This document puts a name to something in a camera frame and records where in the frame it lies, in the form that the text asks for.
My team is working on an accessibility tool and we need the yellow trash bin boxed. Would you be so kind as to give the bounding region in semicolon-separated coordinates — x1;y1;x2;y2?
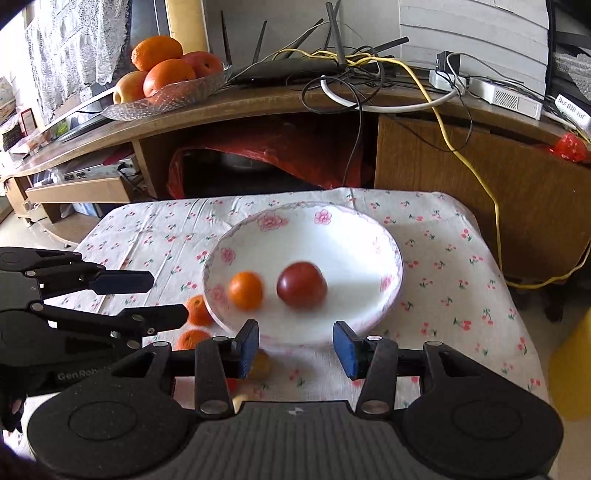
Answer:
548;311;591;421

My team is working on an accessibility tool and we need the red apple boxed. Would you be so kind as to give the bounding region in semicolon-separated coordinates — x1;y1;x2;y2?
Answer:
182;51;223;78

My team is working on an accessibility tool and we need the white lace cloth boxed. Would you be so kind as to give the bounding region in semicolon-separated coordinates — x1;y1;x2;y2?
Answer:
25;1;131;119

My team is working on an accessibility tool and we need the black power adapter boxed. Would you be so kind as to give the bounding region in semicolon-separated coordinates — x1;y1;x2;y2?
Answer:
436;51;461;74

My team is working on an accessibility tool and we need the black wifi router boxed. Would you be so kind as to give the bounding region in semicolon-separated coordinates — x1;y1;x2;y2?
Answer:
219;2;411;86

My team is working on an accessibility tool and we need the red plastic bag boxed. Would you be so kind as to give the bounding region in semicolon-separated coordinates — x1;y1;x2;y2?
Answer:
167;113;372;200

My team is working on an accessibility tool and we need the yellow-brown round fruit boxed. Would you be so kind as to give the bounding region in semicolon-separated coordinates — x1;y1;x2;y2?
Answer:
247;349;271;381

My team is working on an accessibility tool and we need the black metal shelf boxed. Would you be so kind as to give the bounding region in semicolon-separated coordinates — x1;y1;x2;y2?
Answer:
546;0;590;114

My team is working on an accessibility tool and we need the white cable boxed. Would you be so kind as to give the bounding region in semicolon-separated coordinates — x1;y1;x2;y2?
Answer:
320;75;465;115

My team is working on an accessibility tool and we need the large orange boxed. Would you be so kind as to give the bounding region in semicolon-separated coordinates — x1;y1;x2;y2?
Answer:
131;35;183;72
143;59;196;97

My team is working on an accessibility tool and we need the small red ornament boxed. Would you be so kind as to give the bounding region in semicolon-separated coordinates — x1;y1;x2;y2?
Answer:
549;133;590;164

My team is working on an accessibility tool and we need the front large orange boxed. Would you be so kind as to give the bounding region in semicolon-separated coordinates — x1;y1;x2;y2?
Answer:
143;59;196;97

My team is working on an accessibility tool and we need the white power strip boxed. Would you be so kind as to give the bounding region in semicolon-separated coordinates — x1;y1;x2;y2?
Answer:
429;70;543;120

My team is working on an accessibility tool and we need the dark red tomato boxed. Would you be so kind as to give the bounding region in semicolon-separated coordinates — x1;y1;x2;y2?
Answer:
276;261;328;309

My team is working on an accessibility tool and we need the cherry print tablecloth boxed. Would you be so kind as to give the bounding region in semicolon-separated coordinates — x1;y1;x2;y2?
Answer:
54;188;548;398

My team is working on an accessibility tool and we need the wooden tv cabinet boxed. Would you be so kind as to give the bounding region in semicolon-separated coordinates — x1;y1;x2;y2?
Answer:
16;86;590;281

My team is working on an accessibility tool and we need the yellow apple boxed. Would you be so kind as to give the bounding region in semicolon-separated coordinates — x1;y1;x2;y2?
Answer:
113;71;147;104

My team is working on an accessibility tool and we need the small orange tangerine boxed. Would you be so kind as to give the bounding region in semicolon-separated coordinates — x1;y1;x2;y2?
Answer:
228;271;263;311

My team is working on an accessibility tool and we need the top large orange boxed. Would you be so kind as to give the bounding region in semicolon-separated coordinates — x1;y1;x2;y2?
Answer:
131;35;183;72

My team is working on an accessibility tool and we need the white floral plate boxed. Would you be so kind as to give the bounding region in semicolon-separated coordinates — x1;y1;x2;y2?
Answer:
202;202;404;347

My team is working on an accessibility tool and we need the black television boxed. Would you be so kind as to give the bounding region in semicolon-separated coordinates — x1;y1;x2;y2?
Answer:
41;1;169;137

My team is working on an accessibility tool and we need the glass fruit dish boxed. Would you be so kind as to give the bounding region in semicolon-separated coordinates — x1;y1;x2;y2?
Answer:
101;65;231;121

